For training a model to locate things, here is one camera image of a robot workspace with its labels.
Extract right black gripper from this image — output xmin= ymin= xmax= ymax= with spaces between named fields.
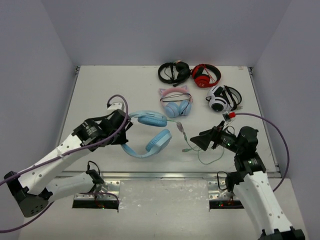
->
xmin=190 ymin=120 xmax=242 ymax=155

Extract green headphone cable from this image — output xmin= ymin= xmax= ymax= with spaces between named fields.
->
xmin=166 ymin=119 xmax=227 ymax=166

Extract light blue headphones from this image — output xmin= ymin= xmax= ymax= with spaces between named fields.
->
xmin=121 ymin=110 xmax=172 ymax=159

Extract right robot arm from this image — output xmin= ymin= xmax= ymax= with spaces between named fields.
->
xmin=190 ymin=122 xmax=306 ymax=240

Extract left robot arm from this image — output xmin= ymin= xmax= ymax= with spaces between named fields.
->
xmin=4 ymin=109 xmax=132 ymax=218

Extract white black striped headphones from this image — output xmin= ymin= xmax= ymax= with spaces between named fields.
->
xmin=205 ymin=85 xmax=243 ymax=113

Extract pink cat ear headphones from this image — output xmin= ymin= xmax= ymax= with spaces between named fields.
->
xmin=158 ymin=85 xmax=193 ymax=118

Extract red headphones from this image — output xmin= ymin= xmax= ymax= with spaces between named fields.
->
xmin=191 ymin=63 xmax=222 ymax=88

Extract black headset with microphone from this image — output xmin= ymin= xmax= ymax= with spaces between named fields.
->
xmin=157 ymin=60 xmax=191 ymax=87

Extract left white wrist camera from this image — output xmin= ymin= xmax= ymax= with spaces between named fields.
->
xmin=107 ymin=101 xmax=125 ymax=111

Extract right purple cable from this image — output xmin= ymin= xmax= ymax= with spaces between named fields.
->
xmin=234 ymin=111 xmax=291 ymax=193

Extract right metal mounting bracket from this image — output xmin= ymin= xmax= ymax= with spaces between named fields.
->
xmin=207 ymin=180 xmax=234 ymax=201

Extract metal mounting bracket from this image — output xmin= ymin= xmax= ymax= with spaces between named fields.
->
xmin=207 ymin=180 xmax=234 ymax=201
xmin=96 ymin=179 xmax=121 ymax=201

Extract left metal mounting bracket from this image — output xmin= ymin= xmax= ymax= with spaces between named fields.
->
xmin=96 ymin=179 xmax=121 ymax=201

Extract aluminium table rail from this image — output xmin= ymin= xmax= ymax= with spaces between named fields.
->
xmin=57 ymin=171 xmax=282 ymax=179

